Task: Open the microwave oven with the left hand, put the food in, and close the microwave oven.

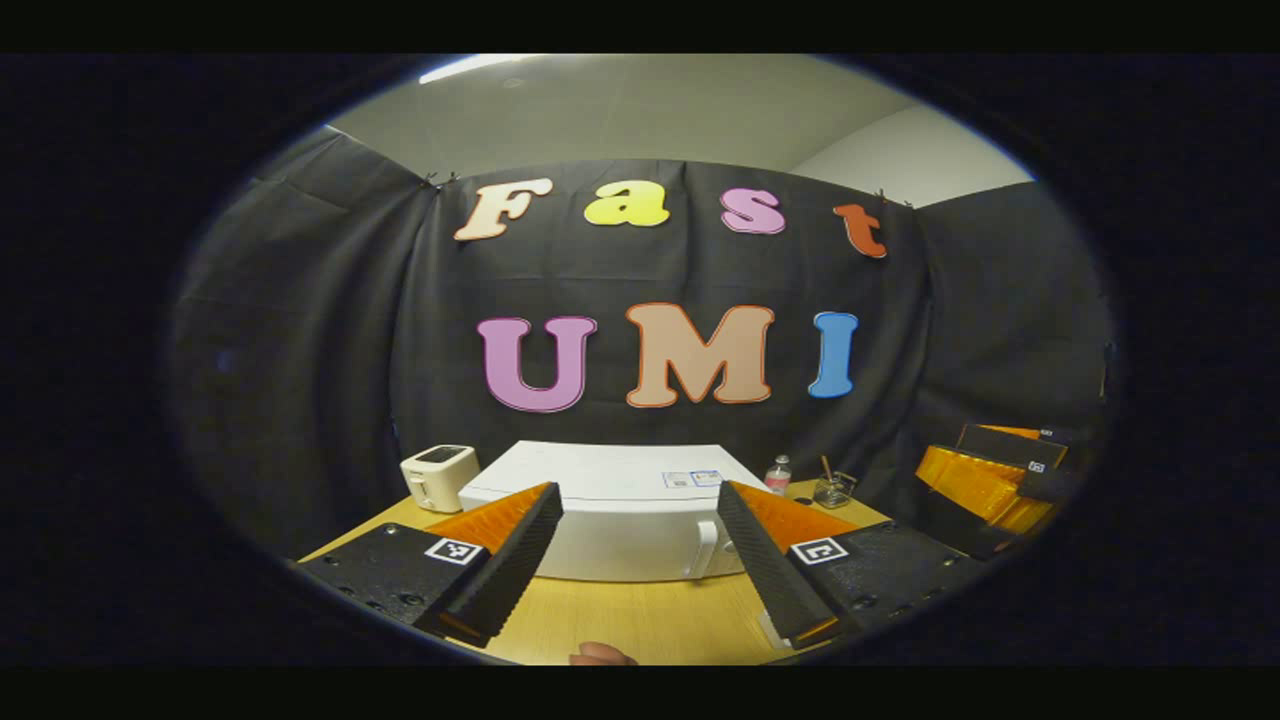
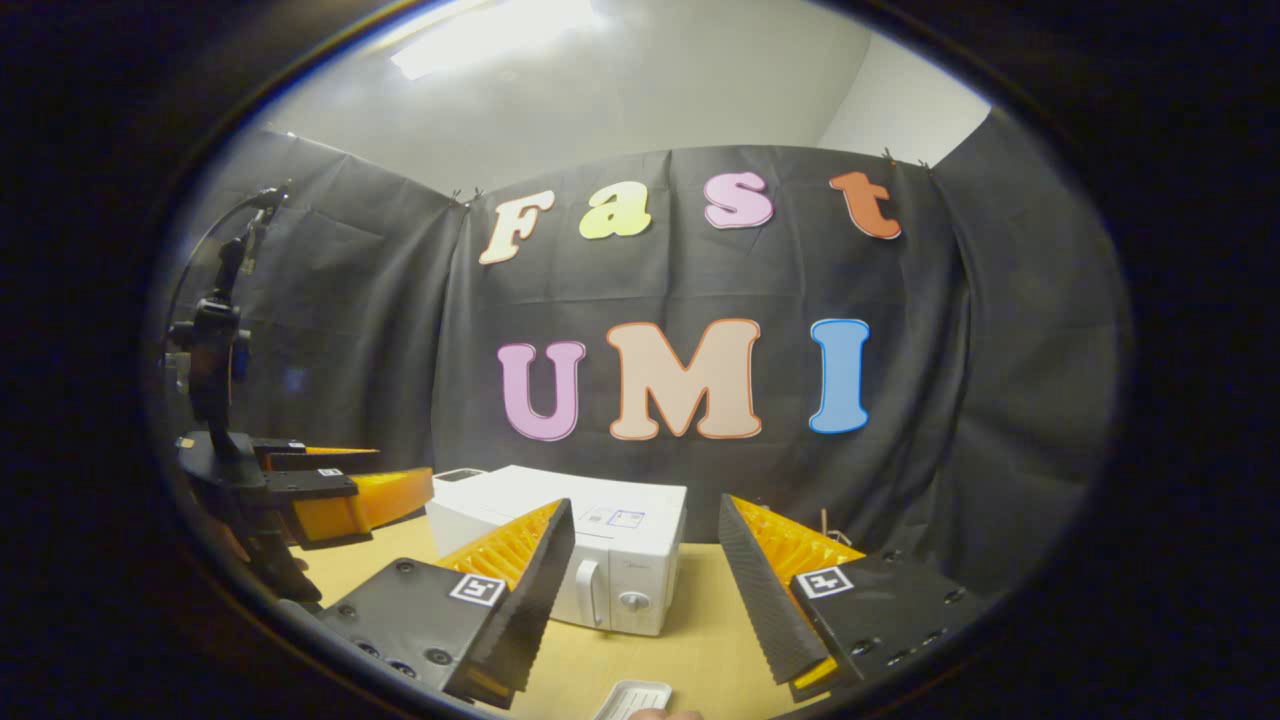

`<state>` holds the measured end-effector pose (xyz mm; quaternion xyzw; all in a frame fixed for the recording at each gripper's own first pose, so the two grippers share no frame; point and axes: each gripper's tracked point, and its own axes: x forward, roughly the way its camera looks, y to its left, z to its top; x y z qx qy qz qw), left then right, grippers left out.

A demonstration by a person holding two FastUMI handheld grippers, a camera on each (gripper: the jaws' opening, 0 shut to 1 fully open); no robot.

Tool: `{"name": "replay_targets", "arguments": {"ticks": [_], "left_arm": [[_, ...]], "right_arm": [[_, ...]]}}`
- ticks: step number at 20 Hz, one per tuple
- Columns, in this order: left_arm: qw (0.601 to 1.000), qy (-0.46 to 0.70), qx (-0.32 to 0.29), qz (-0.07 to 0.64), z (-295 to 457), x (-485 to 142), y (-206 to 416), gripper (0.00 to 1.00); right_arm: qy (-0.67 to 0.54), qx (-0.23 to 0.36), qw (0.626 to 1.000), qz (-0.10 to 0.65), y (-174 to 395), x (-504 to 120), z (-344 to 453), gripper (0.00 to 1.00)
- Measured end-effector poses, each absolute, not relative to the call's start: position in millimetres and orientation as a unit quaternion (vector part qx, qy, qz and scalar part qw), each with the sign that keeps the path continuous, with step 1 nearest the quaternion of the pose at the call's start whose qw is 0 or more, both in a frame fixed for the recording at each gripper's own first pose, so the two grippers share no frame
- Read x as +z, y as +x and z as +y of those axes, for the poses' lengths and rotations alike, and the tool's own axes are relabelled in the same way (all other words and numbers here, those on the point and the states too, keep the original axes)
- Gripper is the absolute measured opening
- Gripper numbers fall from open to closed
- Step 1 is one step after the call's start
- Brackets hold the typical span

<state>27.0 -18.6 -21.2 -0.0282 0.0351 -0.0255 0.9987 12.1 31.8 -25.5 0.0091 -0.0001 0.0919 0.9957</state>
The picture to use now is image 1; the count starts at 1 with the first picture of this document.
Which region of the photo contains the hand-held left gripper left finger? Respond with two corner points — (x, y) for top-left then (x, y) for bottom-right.
(298, 481), (565, 649)

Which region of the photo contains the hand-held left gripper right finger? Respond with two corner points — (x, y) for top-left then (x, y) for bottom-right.
(716, 480), (986, 651)

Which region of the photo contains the white microwave oven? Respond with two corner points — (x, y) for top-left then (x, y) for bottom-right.
(458, 441), (771, 584)

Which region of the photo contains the glass cup with stick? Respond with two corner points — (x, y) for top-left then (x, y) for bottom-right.
(812, 456), (859, 509)

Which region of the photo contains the white toaster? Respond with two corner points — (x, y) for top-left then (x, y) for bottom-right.
(400, 445), (481, 514)

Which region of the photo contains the black backdrop cloth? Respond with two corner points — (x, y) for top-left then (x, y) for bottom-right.
(170, 125), (1116, 561)

